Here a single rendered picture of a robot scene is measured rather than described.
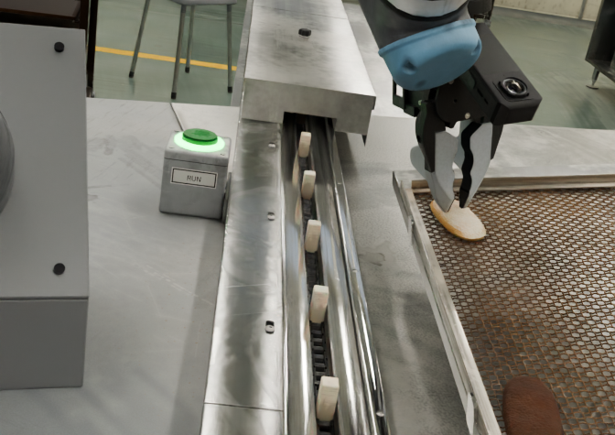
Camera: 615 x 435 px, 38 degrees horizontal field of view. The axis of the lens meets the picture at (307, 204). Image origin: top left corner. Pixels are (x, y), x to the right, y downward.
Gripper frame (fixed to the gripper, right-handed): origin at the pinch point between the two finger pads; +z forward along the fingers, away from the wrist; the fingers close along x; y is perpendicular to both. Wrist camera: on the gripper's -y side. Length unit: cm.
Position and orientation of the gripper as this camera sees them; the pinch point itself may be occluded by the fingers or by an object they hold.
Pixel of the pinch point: (458, 200)
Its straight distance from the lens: 90.5
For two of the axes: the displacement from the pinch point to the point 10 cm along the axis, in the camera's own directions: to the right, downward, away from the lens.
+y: -4.4, -3.4, 8.3
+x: -9.0, 2.0, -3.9
